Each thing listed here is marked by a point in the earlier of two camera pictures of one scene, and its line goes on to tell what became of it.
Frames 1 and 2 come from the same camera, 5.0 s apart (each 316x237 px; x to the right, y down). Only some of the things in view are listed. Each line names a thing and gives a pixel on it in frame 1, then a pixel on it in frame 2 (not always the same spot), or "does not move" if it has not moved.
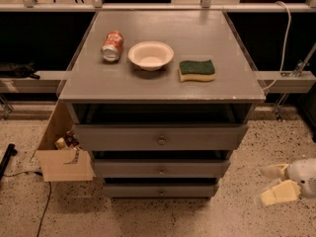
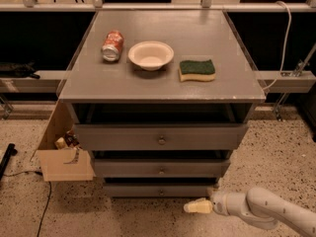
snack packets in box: (68, 141) does not move
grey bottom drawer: (163, 190) does not move
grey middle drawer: (162, 168) does not move
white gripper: (303, 176) → (219, 203)
